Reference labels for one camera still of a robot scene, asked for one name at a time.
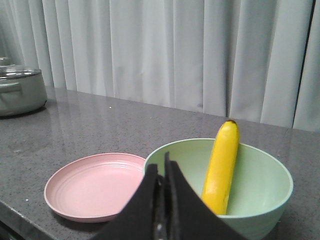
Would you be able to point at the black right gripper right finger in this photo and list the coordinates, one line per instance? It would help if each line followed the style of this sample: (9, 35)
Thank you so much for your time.
(187, 217)

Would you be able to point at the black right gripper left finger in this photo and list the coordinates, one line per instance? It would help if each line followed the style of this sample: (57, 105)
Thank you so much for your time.
(135, 221)

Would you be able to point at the yellow banana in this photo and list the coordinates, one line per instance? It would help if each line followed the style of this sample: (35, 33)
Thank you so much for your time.
(218, 179)

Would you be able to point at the pink plate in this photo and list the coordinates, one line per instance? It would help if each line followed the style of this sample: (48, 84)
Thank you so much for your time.
(95, 188)

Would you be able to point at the green bowl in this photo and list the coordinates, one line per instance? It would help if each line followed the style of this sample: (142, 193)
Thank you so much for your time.
(261, 185)

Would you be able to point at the white curtain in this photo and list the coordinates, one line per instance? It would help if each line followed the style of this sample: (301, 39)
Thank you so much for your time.
(254, 60)

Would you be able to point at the grey pot with lid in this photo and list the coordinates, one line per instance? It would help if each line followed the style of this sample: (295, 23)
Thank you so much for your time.
(22, 88)

